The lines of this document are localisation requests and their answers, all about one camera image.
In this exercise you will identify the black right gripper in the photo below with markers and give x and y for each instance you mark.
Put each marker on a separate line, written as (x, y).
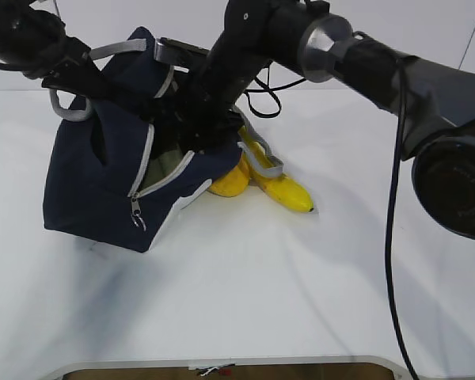
(192, 112)

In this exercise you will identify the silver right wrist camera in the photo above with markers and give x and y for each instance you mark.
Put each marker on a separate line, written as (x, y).
(179, 54)

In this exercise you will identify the yellow toy pear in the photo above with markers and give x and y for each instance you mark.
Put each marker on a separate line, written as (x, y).
(235, 182)

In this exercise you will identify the navy blue lunch bag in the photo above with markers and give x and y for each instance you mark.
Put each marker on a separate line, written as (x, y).
(93, 185)

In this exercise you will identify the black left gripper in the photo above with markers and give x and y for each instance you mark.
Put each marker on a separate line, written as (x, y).
(125, 83)

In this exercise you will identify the green lid glass container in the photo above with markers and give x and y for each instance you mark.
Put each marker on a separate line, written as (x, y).
(160, 167)

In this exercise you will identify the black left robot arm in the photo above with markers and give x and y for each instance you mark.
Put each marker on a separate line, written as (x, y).
(34, 42)

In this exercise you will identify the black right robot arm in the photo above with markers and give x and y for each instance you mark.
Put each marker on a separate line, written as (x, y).
(434, 104)

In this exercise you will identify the yellow toy banana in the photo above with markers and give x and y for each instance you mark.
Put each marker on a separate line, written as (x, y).
(268, 173)

